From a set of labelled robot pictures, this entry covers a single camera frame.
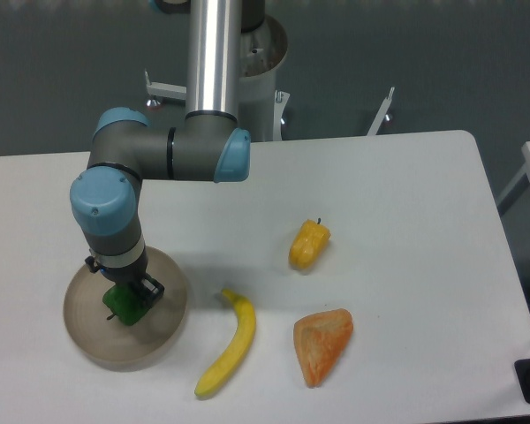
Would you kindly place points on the orange toy sandwich slice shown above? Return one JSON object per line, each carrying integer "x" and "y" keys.
{"x": 319, "y": 340}

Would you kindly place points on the green toy pepper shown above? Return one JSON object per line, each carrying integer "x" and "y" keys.
{"x": 124, "y": 304}

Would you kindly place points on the yellow toy pepper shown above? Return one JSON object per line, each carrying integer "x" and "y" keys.
{"x": 309, "y": 243}

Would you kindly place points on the yellow toy banana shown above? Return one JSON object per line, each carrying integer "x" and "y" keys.
{"x": 228, "y": 362}

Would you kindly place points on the beige round plate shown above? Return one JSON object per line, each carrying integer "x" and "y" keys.
{"x": 108, "y": 342}

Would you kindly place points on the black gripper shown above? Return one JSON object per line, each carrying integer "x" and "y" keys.
{"x": 129, "y": 268}

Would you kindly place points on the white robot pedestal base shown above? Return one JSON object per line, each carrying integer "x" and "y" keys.
{"x": 261, "y": 105}

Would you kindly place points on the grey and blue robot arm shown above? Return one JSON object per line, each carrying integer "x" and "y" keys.
{"x": 125, "y": 151}

